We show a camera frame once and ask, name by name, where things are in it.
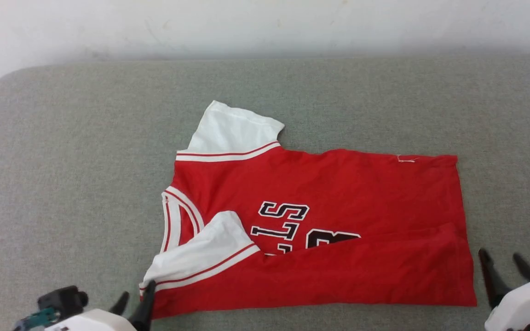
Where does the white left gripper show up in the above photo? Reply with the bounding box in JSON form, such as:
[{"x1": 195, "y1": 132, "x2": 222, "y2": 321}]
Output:
[{"x1": 46, "y1": 280, "x2": 157, "y2": 331}]

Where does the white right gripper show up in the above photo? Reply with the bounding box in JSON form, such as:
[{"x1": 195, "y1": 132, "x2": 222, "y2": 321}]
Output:
[{"x1": 478, "y1": 248, "x2": 530, "y2": 331}]

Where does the red and white basketball jersey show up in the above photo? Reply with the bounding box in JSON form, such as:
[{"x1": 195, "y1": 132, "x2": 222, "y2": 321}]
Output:
[{"x1": 138, "y1": 100, "x2": 478, "y2": 320}]

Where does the left teal plug black cable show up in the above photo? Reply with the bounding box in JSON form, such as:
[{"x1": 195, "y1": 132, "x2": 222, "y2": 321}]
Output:
[{"x1": 13, "y1": 307, "x2": 61, "y2": 331}]

